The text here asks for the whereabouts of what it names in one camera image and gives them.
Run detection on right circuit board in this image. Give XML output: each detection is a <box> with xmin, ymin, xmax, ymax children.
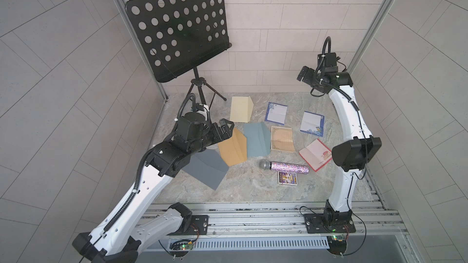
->
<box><xmin>327</xmin><ymin>235</ymin><xmax>347</xmax><ymax>256</ymax></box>

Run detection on dark grey envelope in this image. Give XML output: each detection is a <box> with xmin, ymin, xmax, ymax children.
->
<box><xmin>182</xmin><ymin>149</ymin><xmax>229</xmax><ymax>190</ymax></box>

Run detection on pink white letter paper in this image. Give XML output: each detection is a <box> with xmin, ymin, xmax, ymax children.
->
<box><xmin>299</xmin><ymin>139</ymin><xmax>332</xmax><ymax>172</ymax></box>

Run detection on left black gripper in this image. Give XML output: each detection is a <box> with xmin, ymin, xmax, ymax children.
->
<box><xmin>186</xmin><ymin>118</ymin><xmax>235</xmax><ymax>155</ymax></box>

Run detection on cream yellow envelope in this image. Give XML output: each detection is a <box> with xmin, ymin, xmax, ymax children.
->
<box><xmin>230</xmin><ymin>96</ymin><xmax>254</xmax><ymax>123</ymax></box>

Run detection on left circuit board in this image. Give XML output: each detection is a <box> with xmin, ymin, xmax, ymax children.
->
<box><xmin>169</xmin><ymin>239</ymin><xmax>195</xmax><ymax>258</ymax></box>

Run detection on circuit board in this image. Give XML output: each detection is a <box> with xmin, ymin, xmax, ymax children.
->
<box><xmin>327</xmin><ymin>235</ymin><xmax>347</xmax><ymax>256</ymax></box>
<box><xmin>169</xmin><ymin>239</ymin><xmax>195</xmax><ymax>258</ymax></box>

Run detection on black perforated music stand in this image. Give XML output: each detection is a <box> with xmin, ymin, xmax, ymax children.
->
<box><xmin>125</xmin><ymin>0</ymin><xmax>232</xmax><ymax>97</ymax></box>

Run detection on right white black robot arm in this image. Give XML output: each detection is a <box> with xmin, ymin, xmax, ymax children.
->
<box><xmin>297</xmin><ymin>36</ymin><xmax>382</xmax><ymax>233</ymax></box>

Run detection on blue bordered white letter paper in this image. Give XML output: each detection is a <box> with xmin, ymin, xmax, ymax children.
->
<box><xmin>300</xmin><ymin>112</ymin><xmax>325</xmax><ymax>137</ymax></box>

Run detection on light blue envelope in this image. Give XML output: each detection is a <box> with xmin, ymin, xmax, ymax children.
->
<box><xmin>243</xmin><ymin>122</ymin><xmax>271</xmax><ymax>158</ymax></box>

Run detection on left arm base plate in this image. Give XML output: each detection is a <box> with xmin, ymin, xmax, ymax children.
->
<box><xmin>179</xmin><ymin>215</ymin><xmax>209</xmax><ymax>236</ymax></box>

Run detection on aluminium mounting rail frame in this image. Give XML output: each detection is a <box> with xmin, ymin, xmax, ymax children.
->
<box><xmin>186</xmin><ymin>198</ymin><xmax>408</xmax><ymax>238</ymax></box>

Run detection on small colourful card box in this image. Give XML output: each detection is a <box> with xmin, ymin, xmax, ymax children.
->
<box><xmin>279</xmin><ymin>172</ymin><xmax>297</xmax><ymax>186</ymax></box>

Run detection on tan kraft envelope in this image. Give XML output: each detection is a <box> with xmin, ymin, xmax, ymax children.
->
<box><xmin>218</xmin><ymin>129</ymin><xmax>247</xmax><ymax>166</ymax></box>

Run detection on purple glitter microphone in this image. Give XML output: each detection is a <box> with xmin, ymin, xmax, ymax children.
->
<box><xmin>259</xmin><ymin>160</ymin><xmax>310</xmax><ymax>174</ymax></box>

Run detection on blue floral white letter paper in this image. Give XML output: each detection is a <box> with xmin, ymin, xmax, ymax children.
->
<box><xmin>265</xmin><ymin>102</ymin><xmax>288</xmax><ymax>125</ymax></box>

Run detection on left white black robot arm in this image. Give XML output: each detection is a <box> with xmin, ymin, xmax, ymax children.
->
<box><xmin>73</xmin><ymin>93</ymin><xmax>235</xmax><ymax>263</ymax></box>

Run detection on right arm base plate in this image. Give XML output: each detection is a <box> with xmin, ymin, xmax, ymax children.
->
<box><xmin>304</xmin><ymin>213</ymin><xmax>356</xmax><ymax>234</ymax></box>

